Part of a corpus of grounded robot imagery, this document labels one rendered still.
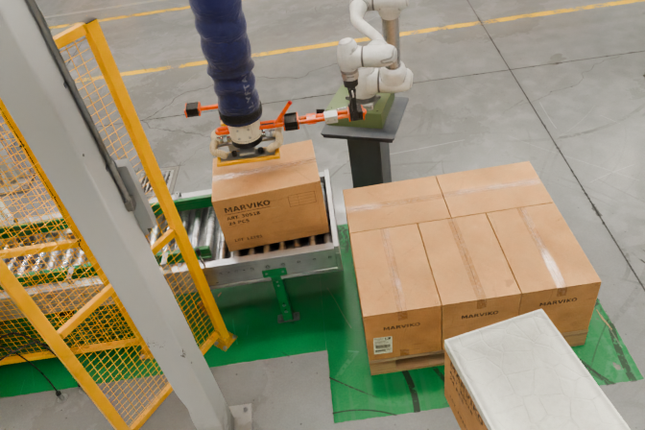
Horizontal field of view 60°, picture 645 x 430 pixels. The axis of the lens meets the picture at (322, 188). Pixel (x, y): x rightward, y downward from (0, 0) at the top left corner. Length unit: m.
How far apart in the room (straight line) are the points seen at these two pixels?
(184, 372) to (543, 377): 1.48
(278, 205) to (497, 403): 1.60
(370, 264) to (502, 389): 1.22
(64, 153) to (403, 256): 1.90
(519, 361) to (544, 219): 1.34
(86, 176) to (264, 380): 1.91
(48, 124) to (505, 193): 2.56
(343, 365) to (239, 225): 1.01
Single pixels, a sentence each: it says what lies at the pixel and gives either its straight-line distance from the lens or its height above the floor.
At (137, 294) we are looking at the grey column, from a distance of 2.24.
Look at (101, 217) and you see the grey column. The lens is 1.98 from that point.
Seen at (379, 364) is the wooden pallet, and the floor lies 0.10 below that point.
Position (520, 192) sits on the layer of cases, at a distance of 3.50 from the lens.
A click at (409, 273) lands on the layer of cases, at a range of 3.02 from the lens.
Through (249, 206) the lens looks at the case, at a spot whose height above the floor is 0.86.
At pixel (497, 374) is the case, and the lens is 2.14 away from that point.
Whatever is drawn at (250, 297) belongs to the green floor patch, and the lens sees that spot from 3.78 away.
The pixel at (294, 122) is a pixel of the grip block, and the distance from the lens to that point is 2.94.
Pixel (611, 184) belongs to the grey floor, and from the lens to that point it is 4.53.
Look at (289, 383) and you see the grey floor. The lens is 3.35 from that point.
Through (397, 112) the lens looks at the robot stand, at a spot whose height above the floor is 0.75.
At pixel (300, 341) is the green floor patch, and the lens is 3.49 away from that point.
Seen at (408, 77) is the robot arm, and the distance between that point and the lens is 3.60.
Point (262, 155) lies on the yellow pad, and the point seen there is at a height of 1.13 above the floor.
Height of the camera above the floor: 2.84
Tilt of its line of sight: 40 degrees down
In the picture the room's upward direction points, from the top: 10 degrees counter-clockwise
